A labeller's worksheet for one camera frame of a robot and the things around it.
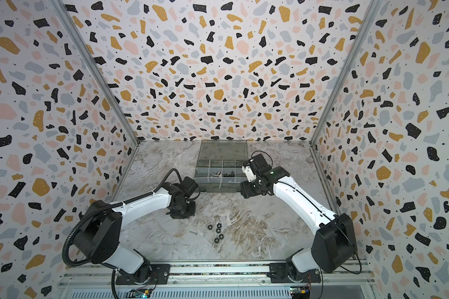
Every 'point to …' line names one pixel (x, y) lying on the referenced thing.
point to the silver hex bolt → (217, 174)
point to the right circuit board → (300, 292)
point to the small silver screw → (194, 233)
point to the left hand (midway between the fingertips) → (192, 212)
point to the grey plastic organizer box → (219, 164)
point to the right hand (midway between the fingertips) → (243, 187)
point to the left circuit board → (140, 293)
